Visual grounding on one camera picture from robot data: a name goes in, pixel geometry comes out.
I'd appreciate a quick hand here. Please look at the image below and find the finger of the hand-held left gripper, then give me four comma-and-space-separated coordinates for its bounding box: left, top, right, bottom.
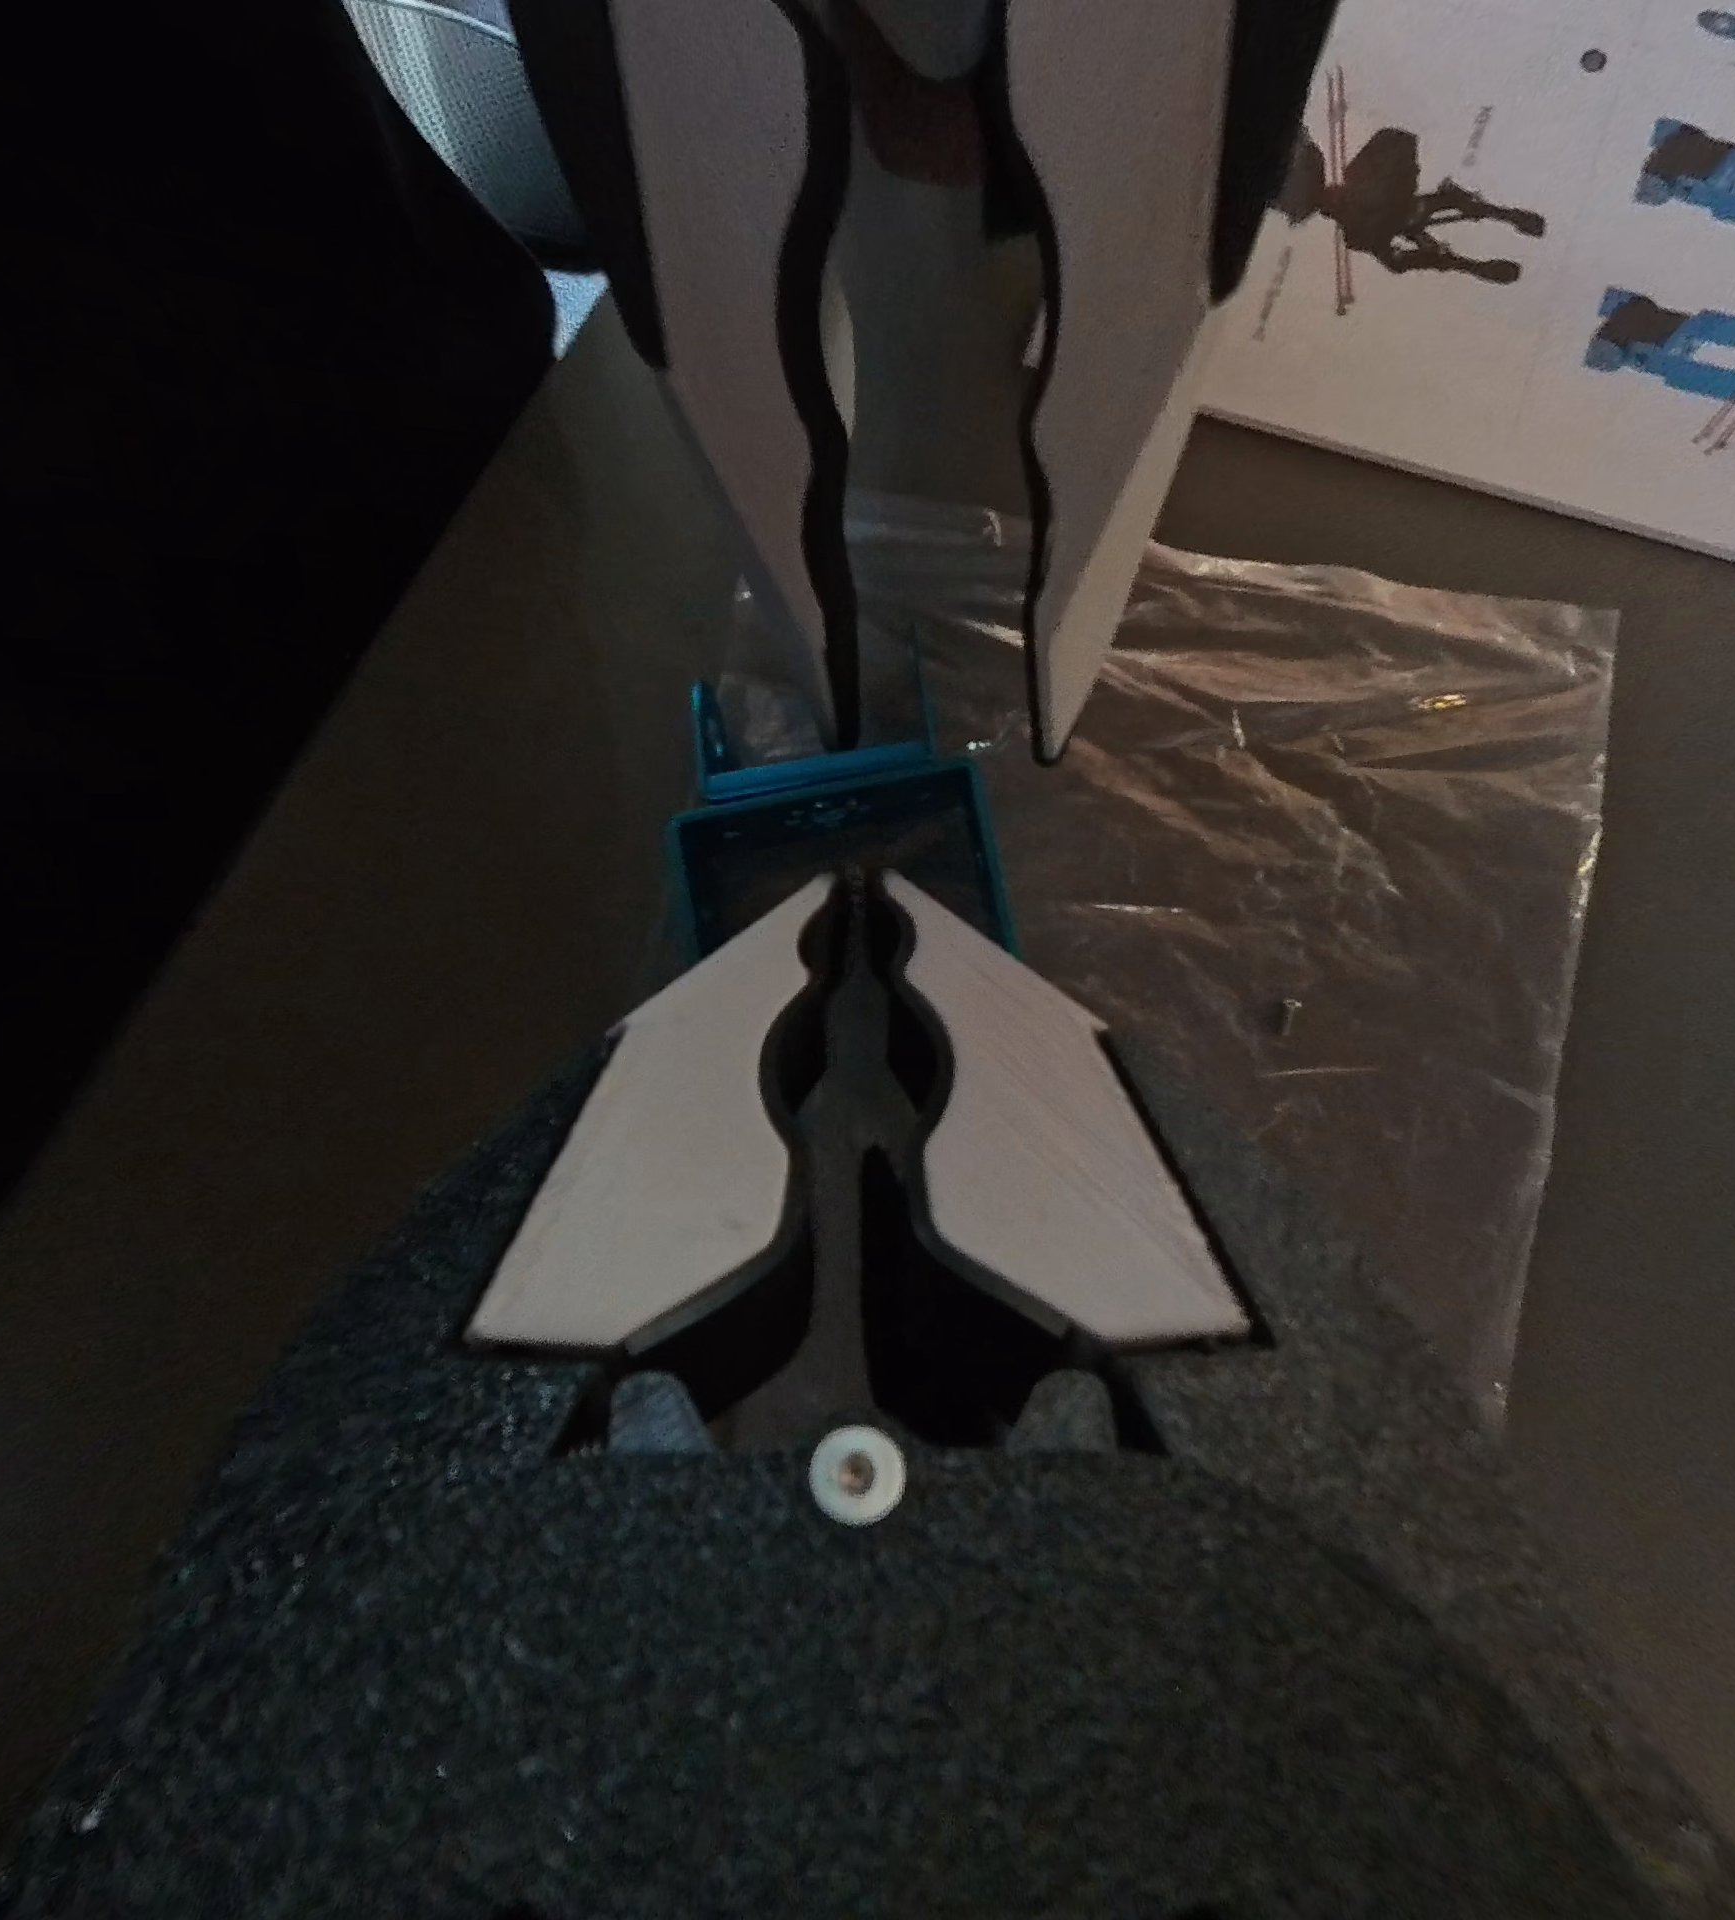
993, 0, 1230, 767
609, 0, 871, 749

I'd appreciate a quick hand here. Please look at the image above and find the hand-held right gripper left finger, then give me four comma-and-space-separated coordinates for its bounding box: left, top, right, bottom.
465, 873, 841, 1351

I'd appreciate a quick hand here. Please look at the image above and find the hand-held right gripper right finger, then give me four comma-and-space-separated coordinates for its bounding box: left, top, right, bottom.
879, 872, 1254, 1351

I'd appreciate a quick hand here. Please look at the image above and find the long-legged blue U bracket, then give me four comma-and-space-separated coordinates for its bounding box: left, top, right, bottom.
661, 762, 1021, 966

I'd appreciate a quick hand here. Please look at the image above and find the short-legged blue U bracket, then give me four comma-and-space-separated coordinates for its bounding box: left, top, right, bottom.
691, 618, 943, 804

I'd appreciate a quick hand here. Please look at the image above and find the grey chair armrest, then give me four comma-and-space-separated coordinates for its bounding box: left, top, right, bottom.
349, 0, 613, 279

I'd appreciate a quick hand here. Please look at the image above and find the clear plastic bag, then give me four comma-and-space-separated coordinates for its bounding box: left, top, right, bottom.
729, 476, 1622, 1423

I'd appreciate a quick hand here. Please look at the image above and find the white instruction manual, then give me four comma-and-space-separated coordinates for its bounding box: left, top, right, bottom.
1188, 0, 1735, 589

